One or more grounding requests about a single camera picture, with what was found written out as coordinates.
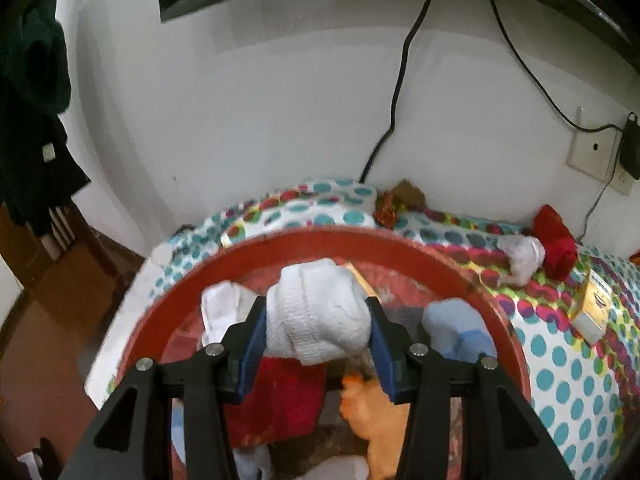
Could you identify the light blue sock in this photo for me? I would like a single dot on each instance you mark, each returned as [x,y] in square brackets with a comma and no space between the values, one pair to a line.
[457,330]

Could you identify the black power adapter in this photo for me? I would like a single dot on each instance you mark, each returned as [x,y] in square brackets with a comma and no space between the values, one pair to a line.
[631,150]

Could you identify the red round basin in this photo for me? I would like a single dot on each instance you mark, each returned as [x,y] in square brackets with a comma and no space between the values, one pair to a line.
[165,320]

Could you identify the white single-hole wall plate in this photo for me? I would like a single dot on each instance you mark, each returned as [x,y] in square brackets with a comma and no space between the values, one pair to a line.
[590,152]

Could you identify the red knit cloth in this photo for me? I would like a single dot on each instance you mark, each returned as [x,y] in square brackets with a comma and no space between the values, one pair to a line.
[280,400]

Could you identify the orange sock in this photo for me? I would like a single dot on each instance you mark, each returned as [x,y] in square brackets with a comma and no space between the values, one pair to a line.
[380,425]

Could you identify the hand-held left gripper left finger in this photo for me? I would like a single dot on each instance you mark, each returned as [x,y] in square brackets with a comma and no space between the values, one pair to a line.
[250,360]

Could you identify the white and blue cloth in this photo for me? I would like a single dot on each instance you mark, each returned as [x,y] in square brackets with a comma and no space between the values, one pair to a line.
[252,462]

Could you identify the white smooth sock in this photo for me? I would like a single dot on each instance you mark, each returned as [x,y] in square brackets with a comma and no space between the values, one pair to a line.
[220,310]

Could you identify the red rolled sock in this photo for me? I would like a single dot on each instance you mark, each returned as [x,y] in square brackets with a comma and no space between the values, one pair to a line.
[555,245]

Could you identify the red candy wrapper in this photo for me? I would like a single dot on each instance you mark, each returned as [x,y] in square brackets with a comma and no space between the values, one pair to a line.
[387,212]

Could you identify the dark hanging clothing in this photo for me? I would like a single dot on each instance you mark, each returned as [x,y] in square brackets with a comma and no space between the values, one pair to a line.
[35,110]

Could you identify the white ribbed sock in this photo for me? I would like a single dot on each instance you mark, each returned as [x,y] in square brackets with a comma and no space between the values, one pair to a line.
[320,310]

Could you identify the colourful polka dot tablecloth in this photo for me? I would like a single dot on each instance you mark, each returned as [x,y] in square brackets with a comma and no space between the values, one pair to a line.
[565,390]

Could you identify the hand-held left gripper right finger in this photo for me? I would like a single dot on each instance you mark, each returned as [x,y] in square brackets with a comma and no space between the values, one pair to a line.
[385,360]

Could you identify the yellow coffee box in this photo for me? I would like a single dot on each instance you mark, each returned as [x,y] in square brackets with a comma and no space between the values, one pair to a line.
[592,310]

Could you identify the white balled sock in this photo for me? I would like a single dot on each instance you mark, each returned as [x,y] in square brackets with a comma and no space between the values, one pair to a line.
[522,257]

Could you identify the white power outlet plate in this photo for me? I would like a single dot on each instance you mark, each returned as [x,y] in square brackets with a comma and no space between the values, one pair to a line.
[625,185]

